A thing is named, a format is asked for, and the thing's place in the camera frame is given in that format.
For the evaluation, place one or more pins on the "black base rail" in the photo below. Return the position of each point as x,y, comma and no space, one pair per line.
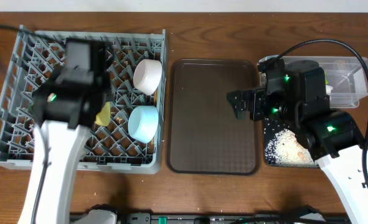
147,216

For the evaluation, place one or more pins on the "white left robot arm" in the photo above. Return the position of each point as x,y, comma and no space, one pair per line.
65,108

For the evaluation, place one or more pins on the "black waste tray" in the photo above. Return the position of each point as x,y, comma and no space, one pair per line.
270,127

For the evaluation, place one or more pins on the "grey plastic dish rack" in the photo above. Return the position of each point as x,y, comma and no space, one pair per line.
109,148

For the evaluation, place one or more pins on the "yellow green wrapper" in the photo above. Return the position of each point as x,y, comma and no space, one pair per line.
326,80

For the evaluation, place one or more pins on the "yellow round plate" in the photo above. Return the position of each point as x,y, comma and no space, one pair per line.
103,117

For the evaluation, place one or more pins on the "clear plastic waste bin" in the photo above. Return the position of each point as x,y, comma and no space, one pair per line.
344,74

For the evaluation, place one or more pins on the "dark brown serving tray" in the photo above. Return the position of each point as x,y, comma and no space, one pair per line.
205,137

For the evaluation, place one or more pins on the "light blue bowl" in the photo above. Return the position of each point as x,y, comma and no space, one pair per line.
143,123

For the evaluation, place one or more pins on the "white paper napkin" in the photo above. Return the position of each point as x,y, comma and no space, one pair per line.
329,89

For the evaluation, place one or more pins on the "wooden chopstick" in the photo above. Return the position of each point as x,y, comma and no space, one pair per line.
155,98

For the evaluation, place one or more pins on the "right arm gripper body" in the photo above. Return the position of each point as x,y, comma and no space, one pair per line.
266,106

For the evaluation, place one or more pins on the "pink rice bowl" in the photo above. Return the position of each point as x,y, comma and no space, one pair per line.
147,76

